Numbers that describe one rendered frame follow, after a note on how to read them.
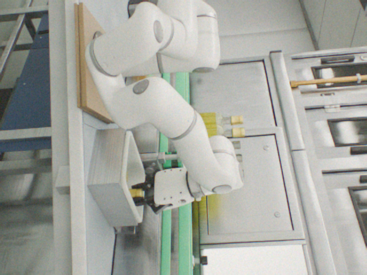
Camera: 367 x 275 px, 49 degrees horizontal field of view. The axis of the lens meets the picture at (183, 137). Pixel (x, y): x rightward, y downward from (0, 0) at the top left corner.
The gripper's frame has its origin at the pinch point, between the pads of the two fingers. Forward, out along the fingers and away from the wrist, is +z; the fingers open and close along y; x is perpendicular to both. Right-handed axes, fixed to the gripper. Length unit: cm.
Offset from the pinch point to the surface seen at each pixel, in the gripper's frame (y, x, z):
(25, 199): 20, -19, 59
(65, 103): 14.3, 26.4, 8.5
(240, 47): 453, -354, 19
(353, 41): 316, -276, -124
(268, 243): -4.0, -38.1, -26.8
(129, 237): -7.1, -10.0, 7.8
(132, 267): -15.9, -10.1, 6.3
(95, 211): -7.8, 9.3, 7.2
